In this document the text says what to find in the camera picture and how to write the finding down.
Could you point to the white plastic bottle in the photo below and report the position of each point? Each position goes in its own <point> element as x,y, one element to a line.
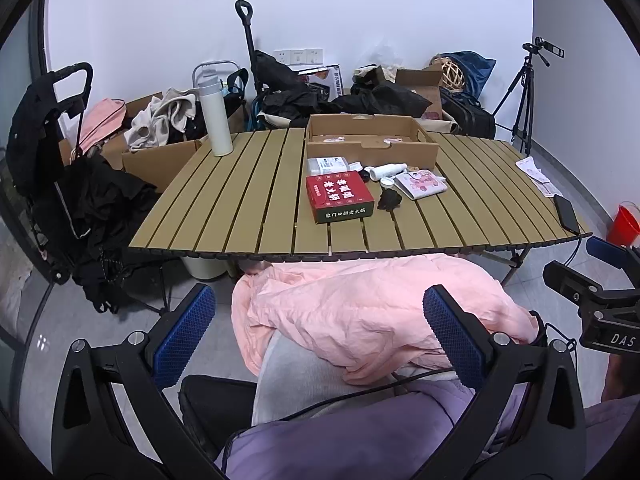
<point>387,171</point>

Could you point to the large cardboard box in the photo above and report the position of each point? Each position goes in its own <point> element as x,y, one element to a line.
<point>150,165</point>

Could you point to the pink quilted jacket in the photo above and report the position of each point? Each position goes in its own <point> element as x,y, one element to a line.
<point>360,310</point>

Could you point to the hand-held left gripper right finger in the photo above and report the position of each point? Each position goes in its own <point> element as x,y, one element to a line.
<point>450,332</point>

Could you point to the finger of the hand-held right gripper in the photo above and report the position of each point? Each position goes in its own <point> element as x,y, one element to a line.
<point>570,280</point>
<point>610,252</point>

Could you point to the blue cloth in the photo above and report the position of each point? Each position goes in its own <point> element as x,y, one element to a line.
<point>477,72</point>

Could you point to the white thermos bottle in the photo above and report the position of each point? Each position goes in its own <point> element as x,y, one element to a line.
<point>215,120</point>

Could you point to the white waste bin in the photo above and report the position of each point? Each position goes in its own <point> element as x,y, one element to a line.
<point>202,267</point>

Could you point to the white wall sockets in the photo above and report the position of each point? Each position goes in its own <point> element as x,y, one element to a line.
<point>300,56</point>

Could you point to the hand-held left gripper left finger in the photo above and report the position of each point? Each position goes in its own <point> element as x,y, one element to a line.
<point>185,330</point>

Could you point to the shallow cardboard box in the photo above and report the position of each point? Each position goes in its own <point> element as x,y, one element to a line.
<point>370,132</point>

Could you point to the grey cloth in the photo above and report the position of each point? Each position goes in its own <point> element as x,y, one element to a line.
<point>295,375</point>

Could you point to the red printed box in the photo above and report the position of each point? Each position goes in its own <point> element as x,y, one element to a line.
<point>340,195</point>

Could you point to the black camera tripod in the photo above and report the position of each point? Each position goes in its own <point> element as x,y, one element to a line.
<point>525,90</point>

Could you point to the pink cloth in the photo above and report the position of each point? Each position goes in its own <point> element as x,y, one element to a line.
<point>102,122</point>

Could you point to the cream cloth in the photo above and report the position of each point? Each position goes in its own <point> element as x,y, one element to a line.
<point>372,74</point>

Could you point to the black hair clip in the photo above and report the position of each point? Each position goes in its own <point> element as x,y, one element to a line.
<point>390,200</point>

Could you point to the black bag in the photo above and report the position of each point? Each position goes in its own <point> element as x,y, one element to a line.
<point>215,410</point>

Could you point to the tall cardboard box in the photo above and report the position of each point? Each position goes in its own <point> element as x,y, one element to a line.
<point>422,87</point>

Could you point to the purple garment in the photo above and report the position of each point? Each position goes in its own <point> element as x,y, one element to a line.
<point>350,435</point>

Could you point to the black smartphone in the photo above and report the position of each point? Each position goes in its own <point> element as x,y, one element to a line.
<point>566,212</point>

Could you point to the beige clothes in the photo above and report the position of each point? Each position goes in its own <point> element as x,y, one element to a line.
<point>160,120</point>

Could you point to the pile of black clothes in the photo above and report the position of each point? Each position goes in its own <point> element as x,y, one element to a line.
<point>350,100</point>

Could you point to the tan slatted folding table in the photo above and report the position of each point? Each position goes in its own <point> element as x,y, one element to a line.
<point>250,200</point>

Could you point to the printed appliance box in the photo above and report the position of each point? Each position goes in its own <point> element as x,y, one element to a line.
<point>325,80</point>

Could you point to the black stroller with dark clothes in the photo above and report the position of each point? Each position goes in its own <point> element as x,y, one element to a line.
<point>75,200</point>

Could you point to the paper receipts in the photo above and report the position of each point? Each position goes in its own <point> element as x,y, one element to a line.
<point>537,175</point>

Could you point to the pink printed pouch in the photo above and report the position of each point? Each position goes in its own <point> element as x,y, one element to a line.
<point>422,185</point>

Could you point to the wicker basket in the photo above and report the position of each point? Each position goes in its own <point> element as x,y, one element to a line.
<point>455,75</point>

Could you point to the small black cap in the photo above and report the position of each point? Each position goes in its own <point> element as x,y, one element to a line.
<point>365,176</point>

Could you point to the red bucket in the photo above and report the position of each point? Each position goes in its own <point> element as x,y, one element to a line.
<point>625,225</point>

